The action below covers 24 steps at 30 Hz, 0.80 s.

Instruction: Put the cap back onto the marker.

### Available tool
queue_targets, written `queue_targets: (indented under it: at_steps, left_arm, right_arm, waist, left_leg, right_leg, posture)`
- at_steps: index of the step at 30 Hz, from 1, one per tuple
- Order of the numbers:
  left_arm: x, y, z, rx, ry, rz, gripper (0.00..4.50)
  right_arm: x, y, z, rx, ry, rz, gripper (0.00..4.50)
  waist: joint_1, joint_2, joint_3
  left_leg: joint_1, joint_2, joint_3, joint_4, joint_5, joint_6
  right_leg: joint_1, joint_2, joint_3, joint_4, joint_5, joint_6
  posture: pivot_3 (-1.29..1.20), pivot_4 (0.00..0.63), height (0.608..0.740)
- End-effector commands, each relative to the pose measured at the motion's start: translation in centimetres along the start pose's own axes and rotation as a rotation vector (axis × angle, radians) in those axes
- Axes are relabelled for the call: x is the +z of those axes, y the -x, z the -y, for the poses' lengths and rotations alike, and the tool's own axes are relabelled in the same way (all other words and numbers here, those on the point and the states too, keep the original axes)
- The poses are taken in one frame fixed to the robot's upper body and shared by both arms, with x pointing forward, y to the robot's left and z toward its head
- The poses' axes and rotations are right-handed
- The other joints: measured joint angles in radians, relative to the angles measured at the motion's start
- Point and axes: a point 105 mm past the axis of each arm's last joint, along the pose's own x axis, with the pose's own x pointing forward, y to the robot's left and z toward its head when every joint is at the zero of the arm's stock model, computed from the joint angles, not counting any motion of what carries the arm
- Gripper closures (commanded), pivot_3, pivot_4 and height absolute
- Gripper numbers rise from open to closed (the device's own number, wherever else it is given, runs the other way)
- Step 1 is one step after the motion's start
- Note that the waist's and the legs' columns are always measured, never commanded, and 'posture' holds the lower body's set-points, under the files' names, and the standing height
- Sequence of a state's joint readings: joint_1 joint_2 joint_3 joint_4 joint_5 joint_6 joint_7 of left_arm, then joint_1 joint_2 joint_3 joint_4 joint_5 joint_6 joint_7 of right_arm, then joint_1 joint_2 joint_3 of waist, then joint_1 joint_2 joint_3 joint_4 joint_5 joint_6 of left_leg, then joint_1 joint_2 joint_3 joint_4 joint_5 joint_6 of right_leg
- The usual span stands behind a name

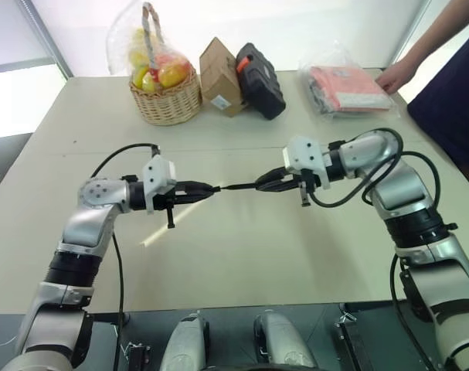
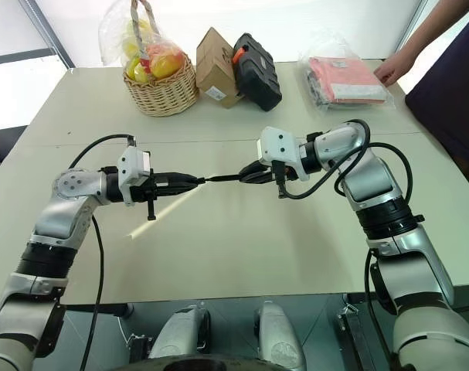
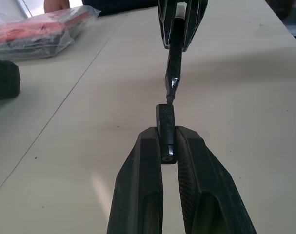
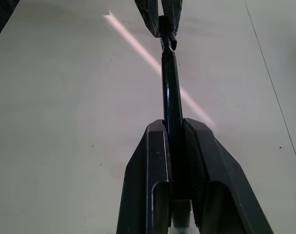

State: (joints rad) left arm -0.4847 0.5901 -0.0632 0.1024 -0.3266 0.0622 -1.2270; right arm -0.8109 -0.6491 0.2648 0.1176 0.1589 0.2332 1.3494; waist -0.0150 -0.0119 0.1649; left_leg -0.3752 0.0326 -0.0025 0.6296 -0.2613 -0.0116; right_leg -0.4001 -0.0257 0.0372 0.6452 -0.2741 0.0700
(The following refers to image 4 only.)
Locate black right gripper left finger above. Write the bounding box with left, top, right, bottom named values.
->
left=117, top=119, right=173, bottom=234

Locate black marker pen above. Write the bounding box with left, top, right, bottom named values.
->
left=160, top=47, right=191, bottom=229

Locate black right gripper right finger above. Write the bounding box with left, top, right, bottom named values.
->
left=183, top=117, right=275, bottom=234

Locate black marker cap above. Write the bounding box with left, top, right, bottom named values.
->
left=158, top=15, right=178, bottom=51

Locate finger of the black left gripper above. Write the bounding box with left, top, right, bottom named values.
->
left=161, top=0, right=185, bottom=38
left=134, top=0, right=161, bottom=39

